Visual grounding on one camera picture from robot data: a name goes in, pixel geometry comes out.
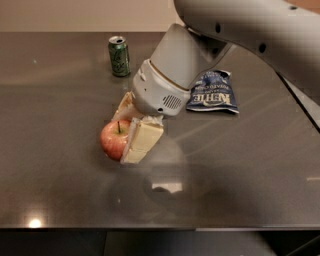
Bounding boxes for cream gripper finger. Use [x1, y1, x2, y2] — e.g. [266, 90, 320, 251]
[120, 115, 164, 164]
[112, 92, 143, 121]

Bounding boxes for red apple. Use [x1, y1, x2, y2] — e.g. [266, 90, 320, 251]
[100, 120, 131, 161]

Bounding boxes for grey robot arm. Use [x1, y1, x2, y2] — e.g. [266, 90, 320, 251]
[114, 0, 320, 163]

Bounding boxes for green soda can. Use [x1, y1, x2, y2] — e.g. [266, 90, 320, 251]
[108, 36, 130, 77]

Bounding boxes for blue chip bag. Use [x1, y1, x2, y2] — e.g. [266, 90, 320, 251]
[186, 70, 239, 114]

